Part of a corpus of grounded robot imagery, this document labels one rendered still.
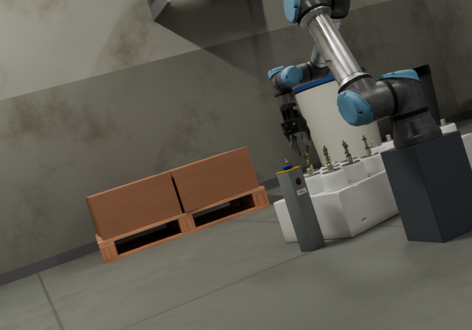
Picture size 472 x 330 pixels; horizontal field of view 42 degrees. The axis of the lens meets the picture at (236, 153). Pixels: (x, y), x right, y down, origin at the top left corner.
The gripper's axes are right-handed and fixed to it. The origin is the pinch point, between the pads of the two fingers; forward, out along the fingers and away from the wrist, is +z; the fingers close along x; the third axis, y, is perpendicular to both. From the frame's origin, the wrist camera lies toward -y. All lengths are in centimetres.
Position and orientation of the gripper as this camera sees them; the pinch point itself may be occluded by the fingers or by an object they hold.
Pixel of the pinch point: (303, 152)
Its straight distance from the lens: 254.0
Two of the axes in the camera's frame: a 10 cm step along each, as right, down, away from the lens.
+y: -3.7, 1.4, -9.2
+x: 8.8, -2.7, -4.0
